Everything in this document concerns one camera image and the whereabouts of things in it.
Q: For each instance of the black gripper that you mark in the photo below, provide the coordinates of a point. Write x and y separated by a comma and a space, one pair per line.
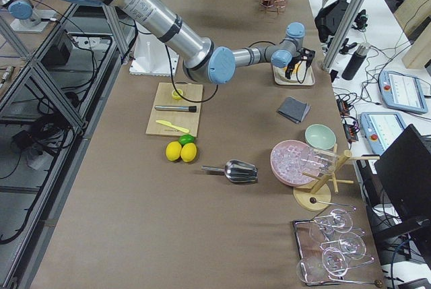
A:
289, 67

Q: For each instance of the yellow lemon right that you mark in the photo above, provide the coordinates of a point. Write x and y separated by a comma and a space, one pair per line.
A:
188, 152

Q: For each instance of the lower teach pendant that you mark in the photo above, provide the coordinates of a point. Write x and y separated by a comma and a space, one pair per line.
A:
381, 129

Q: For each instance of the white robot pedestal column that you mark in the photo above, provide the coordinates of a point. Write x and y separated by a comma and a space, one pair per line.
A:
151, 57

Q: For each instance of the black thermos bottle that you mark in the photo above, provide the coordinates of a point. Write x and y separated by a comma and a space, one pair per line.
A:
356, 61

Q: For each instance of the yellow lemon left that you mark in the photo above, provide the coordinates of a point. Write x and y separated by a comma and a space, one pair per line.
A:
173, 150

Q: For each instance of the pink bowl of ice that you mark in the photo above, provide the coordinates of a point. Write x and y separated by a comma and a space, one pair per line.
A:
287, 165

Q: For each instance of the teach pendant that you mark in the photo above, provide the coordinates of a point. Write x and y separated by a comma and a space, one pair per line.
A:
402, 91
381, 129

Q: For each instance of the bamboo cutting board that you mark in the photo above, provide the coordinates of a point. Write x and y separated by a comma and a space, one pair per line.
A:
179, 112

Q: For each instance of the wine glass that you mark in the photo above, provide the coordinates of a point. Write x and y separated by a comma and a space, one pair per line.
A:
337, 220
349, 244
330, 267

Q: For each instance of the half lemon slice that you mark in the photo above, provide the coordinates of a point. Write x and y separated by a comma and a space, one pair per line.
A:
177, 94

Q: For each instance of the wooden cup holder tree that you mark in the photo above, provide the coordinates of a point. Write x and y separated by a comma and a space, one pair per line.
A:
321, 166

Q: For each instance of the wine glass middle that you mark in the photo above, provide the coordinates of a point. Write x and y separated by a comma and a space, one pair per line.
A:
349, 244

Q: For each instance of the cream round plate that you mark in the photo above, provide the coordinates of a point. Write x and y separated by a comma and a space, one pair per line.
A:
279, 78

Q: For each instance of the mint green bowl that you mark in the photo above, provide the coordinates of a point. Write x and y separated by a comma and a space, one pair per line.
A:
320, 136

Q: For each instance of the aluminium frame post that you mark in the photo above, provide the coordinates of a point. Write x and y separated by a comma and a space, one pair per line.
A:
341, 33

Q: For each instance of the steel muddler rod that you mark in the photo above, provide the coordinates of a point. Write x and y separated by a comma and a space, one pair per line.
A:
186, 109

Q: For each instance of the yellow lemon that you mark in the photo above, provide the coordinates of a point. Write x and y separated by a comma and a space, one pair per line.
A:
188, 152
173, 150

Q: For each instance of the grey folded cloth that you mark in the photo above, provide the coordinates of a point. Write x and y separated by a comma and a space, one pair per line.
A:
294, 110

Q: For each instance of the wine glass upper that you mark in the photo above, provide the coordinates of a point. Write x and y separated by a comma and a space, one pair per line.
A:
337, 220

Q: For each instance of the green lime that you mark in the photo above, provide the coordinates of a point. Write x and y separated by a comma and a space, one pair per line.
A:
185, 139

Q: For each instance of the wine glass lower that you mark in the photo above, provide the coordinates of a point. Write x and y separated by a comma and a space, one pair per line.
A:
330, 267

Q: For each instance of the yellow plastic knife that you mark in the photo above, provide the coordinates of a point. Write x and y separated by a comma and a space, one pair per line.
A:
169, 124

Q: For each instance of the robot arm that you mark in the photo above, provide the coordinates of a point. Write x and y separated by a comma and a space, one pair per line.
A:
26, 17

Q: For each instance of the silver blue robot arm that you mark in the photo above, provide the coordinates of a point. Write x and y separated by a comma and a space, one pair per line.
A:
203, 61

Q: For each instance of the black monitor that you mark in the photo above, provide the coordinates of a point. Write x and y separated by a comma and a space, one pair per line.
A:
404, 173

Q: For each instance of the metal ice scoop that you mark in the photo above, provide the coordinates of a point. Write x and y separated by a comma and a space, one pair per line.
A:
236, 171

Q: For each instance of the cream rabbit tray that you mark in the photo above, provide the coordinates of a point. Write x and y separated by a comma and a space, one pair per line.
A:
309, 81

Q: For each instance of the upper teach pendant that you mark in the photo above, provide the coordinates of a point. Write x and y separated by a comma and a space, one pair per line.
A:
402, 91

